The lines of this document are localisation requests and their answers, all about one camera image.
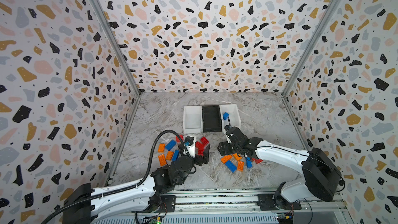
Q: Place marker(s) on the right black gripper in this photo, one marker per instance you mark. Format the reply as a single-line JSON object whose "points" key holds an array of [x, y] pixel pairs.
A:
{"points": [[232, 135]]}

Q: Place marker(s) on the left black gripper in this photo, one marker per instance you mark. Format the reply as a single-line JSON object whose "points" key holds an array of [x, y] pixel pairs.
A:
{"points": [[206, 156]]}

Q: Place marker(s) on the blue square lego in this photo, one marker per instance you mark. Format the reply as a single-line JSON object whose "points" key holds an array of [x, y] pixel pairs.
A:
{"points": [[225, 116]]}

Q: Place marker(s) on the red square lego brick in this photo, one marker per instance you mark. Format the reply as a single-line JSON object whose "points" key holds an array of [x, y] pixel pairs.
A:
{"points": [[180, 139]]}

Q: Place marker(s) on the blue lego brick narrow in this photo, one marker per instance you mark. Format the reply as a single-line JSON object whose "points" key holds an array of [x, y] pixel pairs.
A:
{"points": [[248, 163]]}

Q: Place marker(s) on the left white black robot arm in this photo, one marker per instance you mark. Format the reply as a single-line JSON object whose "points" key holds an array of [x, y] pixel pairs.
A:
{"points": [[124, 189]]}

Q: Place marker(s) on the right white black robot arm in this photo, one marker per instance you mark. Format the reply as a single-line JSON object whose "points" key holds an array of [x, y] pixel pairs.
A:
{"points": [[320, 178]]}

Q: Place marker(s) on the black middle bin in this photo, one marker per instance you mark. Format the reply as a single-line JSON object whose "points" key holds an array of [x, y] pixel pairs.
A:
{"points": [[211, 118]]}

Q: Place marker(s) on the left white bin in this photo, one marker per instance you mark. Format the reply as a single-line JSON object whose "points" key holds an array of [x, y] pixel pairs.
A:
{"points": [[192, 119]]}

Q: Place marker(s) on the orange lego brick centre left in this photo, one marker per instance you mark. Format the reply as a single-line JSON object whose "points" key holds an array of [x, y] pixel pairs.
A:
{"points": [[226, 158]]}

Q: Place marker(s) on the orange lego brick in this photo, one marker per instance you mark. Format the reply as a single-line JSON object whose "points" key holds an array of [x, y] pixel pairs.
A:
{"points": [[161, 148], [226, 158], [237, 157], [240, 166], [169, 156]]}

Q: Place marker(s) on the orange lego brick far left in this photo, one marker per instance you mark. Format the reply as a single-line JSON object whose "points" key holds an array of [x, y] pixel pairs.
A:
{"points": [[161, 148]]}

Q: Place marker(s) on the orange lego brick centre upper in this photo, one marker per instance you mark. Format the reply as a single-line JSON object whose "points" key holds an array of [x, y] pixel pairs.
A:
{"points": [[237, 157]]}

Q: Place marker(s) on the orange lego plate left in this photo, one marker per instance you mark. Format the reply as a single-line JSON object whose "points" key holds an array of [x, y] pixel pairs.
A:
{"points": [[162, 160]]}

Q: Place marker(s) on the orange lego brick centre lower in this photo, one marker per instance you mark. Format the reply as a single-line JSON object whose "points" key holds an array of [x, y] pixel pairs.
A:
{"points": [[240, 166]]}

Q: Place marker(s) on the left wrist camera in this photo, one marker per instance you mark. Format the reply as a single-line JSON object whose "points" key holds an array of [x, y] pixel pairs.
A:
{"points": [[189, 146]]}

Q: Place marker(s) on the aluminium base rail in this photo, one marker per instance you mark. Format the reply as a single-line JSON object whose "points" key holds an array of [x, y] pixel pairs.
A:
{"points": [[213, 206]]}

